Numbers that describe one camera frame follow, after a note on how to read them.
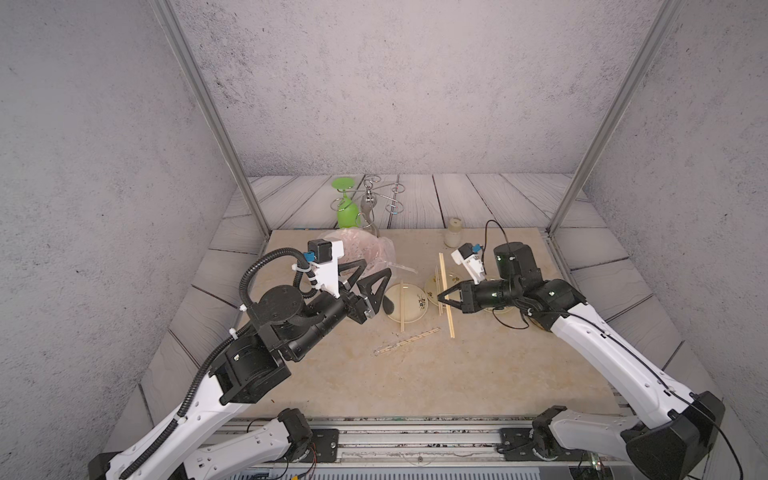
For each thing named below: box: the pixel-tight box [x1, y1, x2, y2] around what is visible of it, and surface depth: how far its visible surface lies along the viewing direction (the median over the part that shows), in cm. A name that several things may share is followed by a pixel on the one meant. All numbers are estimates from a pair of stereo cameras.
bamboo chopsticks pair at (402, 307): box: [400, 279, 405, 333], surface depth 98 cm
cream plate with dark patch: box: [385, 283, 429, 324], surface depth 101 cm
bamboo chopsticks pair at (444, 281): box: [438, 252, 455, 339], surface depth 70 cm
